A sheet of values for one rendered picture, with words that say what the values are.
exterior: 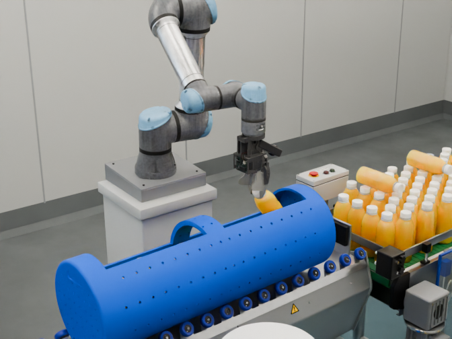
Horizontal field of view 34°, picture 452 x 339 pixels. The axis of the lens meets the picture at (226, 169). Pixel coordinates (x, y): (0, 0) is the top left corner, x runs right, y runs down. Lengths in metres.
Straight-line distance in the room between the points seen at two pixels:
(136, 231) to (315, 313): 0.68
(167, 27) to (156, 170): 0.54
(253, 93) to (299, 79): 4.00
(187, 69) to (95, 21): 2.81
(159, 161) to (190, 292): 0.66
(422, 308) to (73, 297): 1.21
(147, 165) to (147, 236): 0.25
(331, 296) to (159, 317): 0.73
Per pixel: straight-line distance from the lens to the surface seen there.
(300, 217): 2.40
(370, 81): 6.83
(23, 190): 5.16
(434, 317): 2.73
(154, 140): 2.63
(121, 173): 2.73
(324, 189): 2.98
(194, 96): 2.25
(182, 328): 2.25
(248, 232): 2.28
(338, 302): 2.65
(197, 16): 2.54
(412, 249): 2.75
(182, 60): 2.35
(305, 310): 2.55
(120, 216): 2.74
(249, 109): 2.24
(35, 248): 4.96
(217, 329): 2.33
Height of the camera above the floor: 2.20
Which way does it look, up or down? 21 degrees down
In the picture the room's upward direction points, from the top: straight up
